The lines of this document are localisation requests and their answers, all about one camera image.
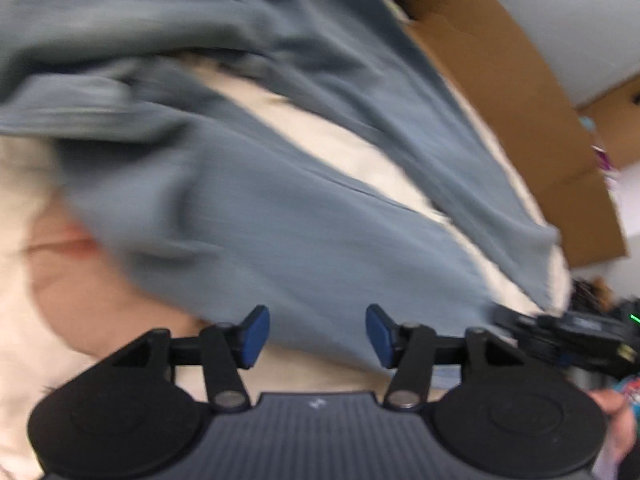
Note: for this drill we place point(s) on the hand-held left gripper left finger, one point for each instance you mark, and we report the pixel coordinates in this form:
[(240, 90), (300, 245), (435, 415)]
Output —
[(255, 335)]

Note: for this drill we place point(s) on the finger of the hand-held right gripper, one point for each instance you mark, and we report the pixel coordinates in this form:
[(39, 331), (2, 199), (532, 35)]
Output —
[(510, 319)]

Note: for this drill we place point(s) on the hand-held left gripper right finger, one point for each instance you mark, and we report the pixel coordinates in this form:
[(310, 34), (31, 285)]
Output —
[(380, 335)]

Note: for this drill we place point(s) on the light blue denim pants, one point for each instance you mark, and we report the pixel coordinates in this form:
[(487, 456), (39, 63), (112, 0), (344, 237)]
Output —
[(250, 185)]

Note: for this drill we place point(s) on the person's right hand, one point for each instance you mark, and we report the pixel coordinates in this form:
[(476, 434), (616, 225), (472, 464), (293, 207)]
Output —
[(612, 405)]

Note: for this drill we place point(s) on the purple and white refill bag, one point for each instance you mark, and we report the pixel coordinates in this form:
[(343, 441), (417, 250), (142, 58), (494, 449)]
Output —
[(602, 160)]

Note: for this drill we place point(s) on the cream bear print bed sheet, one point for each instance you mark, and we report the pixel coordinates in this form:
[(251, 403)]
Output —
[(360, 160)]

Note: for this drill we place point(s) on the flattened cardboard sheet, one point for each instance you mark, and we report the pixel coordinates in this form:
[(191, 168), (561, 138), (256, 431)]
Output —
[(500, 85)]

